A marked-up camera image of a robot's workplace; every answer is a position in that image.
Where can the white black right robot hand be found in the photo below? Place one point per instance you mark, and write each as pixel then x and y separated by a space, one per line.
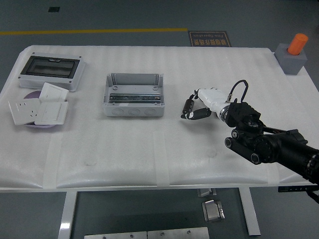
pixel 209 98

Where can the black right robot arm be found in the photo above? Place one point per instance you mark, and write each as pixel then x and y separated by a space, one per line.
pixel 274 147

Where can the open grey junction box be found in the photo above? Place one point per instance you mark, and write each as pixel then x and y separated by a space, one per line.
pixel 133 112

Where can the grey box with clear lid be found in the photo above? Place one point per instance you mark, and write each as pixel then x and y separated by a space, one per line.
pixel 49 67

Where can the black floor sign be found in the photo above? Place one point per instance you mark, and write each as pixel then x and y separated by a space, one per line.
pixel 209 39

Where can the grey foam block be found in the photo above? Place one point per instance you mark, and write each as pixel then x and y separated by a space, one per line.
pixel 291 63

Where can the white foam mat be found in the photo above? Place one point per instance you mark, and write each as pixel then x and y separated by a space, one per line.
pixel 124 149

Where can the orange cylinder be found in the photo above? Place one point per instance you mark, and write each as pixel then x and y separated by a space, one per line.
pixel 297 44

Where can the metal hinged block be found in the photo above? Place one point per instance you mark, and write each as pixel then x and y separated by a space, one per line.
pixel 213 211

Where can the white table leg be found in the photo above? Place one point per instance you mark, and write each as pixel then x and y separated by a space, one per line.
pixel 67 214
pixel 250 211

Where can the black table control panel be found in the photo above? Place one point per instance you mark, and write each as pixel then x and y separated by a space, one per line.
pixel 292 189

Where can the grey metal plate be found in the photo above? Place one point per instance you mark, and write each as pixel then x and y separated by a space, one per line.
pixel 114 235
pixel 178 233

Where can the purple round plate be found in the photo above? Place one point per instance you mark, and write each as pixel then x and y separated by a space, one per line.
pixel 32 95

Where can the dark floor hatch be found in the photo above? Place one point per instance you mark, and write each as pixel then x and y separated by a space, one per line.
pixel 53 9

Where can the white socket plate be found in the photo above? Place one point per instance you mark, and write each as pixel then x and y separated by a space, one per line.
pixel 23 112

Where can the metal mounting rail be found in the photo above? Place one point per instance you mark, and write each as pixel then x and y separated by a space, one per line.
pixel 134 97

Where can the small metal bracket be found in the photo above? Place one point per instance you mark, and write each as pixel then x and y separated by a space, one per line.
pixel 205 192

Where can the white switch plate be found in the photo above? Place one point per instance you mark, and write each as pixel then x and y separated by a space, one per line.
pixel 52 113
pixel 53 92

